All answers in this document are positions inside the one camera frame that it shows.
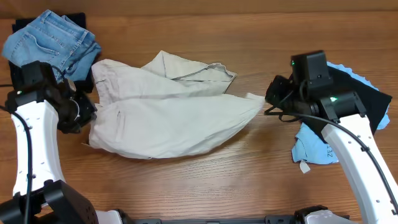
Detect folded blue denim jeans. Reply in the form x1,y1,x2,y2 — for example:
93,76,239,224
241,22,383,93
2,10,101,82

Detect black garment right pile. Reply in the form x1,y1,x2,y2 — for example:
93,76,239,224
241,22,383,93
293,62,392,133

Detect beige khaki shorts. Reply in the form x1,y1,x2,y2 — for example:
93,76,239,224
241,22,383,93
88,51,264,159

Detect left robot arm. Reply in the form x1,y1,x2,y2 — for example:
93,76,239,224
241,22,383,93
1,61,131,224

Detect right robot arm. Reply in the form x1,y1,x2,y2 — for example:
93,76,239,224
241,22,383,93
264,50,397,223

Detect light blue printed shirt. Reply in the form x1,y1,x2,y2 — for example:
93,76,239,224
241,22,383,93
292,62,392,165

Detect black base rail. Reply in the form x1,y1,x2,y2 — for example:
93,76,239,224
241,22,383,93
122,215,304,224

